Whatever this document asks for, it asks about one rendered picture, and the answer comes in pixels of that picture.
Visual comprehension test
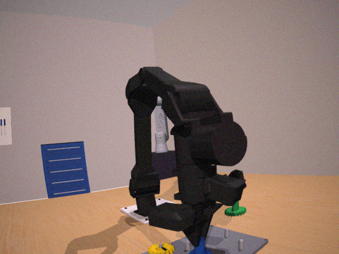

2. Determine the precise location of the blue gear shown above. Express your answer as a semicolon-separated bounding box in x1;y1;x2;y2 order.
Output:
189;237;211;254

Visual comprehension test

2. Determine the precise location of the green gear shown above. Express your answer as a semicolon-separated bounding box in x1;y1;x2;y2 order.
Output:
224;201;247;216

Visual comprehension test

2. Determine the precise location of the yellow gear with black stripe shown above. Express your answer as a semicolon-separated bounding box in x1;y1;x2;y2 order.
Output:
148;243;175;254

